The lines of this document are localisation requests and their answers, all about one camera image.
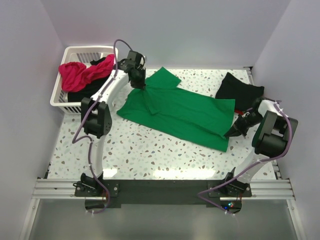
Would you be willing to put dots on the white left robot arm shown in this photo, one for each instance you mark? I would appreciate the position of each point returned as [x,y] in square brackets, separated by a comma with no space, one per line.
[96,119]

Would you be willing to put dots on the aluminium front rail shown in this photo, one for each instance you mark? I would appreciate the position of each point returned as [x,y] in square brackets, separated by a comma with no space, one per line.
[261,189]

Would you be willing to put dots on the black t-shirt in basket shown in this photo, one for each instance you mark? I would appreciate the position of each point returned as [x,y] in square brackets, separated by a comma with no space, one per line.
[90,89]

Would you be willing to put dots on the white plastic laundry basket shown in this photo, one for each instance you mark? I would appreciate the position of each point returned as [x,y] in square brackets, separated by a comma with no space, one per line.
[83,54]

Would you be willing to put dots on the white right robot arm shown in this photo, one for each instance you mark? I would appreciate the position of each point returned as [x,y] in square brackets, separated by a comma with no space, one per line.
[271,140]

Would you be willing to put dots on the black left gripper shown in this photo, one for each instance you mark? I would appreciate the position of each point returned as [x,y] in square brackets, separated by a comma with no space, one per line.
[141,85]

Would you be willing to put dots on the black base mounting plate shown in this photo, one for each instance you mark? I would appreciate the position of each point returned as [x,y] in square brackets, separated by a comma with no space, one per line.
[115,193]

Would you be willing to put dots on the green t-shirt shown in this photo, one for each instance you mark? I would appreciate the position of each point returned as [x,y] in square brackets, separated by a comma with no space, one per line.
[187,115]

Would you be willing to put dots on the red folded t-shirt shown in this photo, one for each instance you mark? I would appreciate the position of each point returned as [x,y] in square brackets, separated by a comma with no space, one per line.
[240,112]

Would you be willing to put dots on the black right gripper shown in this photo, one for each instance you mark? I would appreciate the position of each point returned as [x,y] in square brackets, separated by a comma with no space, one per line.
[237,129]

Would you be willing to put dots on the pink t-shirt in basket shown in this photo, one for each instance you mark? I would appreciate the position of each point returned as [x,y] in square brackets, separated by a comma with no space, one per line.
[75,76]

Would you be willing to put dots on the black folded t-shirt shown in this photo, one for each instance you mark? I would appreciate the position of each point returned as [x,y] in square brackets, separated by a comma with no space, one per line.
[244,94]

